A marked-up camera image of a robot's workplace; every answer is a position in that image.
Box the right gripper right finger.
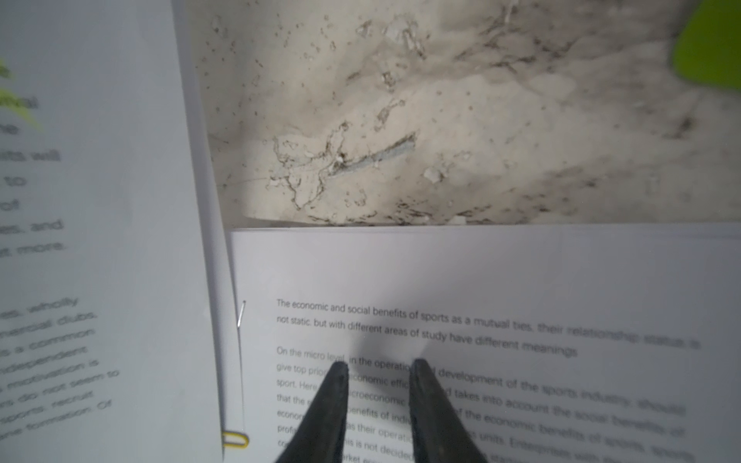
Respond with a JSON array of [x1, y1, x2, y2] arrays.
[[409, 359, 486, 463]]

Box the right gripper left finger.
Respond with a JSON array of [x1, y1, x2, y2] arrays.
[[277, 361, 349, 463]]

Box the yellow paperclip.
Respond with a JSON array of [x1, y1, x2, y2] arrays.
[[222, 430, 250, 449]]

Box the document with purple highlight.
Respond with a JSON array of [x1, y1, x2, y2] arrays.
[[229, 224, 740, 462]]

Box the document with green highlight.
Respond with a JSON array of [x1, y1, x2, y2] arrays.
[[1, 1, 224, 462]]

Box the green toy trowel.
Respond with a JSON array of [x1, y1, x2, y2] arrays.
[[671, 0, 740, 92]]

